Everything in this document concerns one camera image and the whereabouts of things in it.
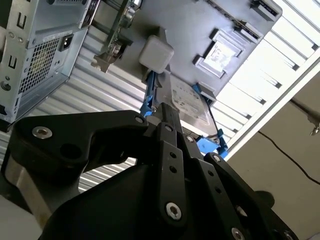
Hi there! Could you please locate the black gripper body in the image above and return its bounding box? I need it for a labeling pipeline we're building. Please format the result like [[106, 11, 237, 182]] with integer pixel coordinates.
[[43, 163, 221, 240]]

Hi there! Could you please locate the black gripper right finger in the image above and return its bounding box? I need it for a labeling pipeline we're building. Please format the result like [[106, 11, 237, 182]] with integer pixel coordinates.
[[172, 109, 299, 240]]

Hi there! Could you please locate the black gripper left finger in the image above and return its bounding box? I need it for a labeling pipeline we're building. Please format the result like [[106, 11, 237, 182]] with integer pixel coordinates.
[[2, 102, 192, 229]]

